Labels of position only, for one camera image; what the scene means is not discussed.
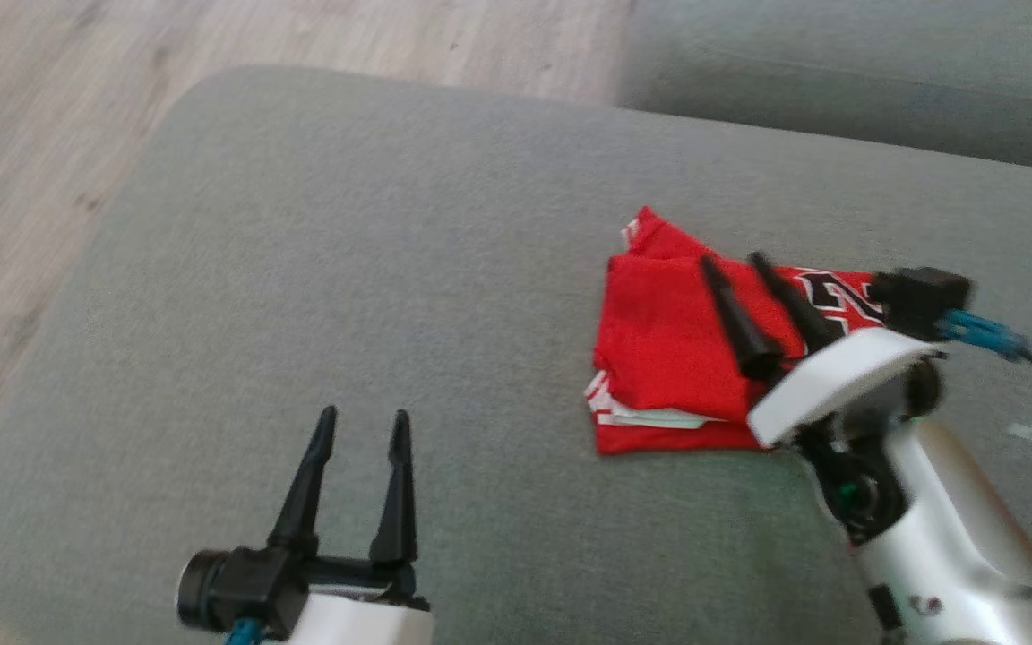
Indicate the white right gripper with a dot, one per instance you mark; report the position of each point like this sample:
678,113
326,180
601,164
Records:
838,376

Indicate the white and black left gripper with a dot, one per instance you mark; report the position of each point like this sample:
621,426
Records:
364,623

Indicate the red garment with white stripes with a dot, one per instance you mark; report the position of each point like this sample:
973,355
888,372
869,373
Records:
668,340

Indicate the red garment with number print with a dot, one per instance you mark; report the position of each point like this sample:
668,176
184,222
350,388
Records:
659,439

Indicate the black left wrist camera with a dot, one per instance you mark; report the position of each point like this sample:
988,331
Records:
238,587

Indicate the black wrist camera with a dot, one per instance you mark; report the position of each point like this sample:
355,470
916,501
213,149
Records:
238,587
919,300

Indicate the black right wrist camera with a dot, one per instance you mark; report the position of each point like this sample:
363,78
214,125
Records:
919,300

